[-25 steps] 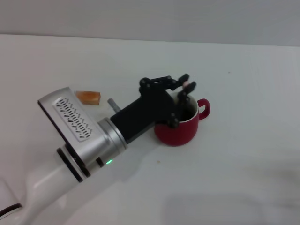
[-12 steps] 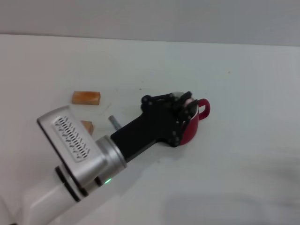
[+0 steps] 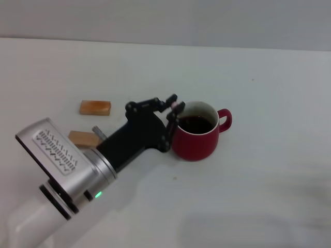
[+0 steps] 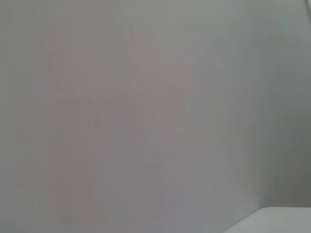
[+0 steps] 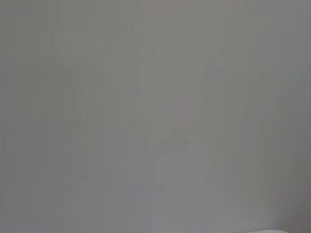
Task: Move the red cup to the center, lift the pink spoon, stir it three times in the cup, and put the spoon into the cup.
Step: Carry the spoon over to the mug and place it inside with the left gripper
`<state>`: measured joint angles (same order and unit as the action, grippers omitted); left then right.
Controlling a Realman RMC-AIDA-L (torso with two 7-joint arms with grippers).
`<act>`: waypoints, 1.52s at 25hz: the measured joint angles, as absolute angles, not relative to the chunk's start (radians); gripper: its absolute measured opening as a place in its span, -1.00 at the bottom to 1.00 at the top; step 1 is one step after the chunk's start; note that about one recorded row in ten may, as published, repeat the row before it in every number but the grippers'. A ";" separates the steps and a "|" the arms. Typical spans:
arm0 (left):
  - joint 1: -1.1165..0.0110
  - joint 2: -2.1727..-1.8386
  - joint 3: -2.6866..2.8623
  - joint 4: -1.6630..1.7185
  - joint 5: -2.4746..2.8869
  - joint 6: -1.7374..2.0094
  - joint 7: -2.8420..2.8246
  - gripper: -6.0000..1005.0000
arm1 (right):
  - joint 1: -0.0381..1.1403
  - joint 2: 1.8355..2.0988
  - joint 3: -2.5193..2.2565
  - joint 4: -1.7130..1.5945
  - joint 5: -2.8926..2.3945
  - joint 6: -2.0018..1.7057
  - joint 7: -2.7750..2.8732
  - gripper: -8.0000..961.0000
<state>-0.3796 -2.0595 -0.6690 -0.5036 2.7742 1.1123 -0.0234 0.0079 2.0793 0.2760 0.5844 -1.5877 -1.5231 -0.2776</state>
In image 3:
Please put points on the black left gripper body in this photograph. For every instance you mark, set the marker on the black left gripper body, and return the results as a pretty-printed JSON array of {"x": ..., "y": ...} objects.
[{"x": 137, "y": 139}]

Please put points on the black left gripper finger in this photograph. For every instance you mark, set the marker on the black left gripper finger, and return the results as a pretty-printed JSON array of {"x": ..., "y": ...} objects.
[
  {"x": 147, "y": 104},
  {"x": 170, "y": 129}
]

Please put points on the red coffee cup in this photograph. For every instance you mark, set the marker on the red coffee cup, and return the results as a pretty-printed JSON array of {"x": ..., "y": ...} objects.
[{"x": 196, "y": 144}]

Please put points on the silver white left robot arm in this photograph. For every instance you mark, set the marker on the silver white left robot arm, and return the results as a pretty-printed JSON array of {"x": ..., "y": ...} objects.
[{"x": 103, "y": 168}]

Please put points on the stained wooden block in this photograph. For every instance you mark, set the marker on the stained wooden block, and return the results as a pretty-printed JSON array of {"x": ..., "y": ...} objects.
[{"x": 93, "y": 108}]

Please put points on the notched wooden block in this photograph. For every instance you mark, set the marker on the notched wooden block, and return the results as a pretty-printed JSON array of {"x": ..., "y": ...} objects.
[{"x": 82, "y": 138}]

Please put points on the silver vented left wrist camera box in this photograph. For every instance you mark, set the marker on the silver vented left wrist camera box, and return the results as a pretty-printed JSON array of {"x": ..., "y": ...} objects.
[{"x": 57, "y": 155}]

